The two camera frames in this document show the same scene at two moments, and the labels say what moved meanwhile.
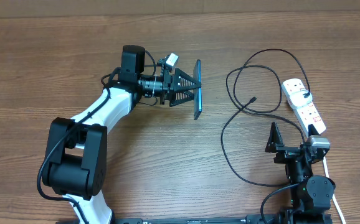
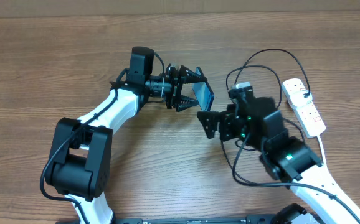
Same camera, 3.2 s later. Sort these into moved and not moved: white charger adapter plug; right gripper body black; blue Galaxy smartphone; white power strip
Moved: right gripper body black; blue Galaxy smartphone
Not moved: white charger adapter plug; white power strip
